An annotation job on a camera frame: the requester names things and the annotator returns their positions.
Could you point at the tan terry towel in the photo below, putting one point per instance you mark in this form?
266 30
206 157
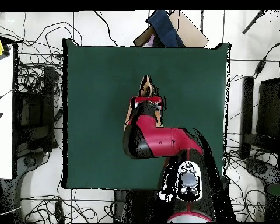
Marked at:
146 87

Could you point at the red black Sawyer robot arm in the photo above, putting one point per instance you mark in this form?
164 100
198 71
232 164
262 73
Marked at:
158 140

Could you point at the dark green tablecloth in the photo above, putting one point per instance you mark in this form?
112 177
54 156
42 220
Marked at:
95 81

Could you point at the lilac cloth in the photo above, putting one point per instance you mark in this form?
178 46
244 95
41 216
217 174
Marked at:
150 42

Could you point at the navy blue garment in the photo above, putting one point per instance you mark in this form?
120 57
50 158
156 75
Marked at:
164 28

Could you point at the brown cardboard box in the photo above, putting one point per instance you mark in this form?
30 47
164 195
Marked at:
191 32

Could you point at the black power adapter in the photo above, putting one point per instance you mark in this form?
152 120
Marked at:
259 66

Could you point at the black rod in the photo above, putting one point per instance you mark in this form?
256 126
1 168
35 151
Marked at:
252 24

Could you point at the white desk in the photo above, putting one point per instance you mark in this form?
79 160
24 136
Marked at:
1 144

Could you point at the black frame stand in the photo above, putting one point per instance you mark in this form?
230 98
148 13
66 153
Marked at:
49 93
247 105

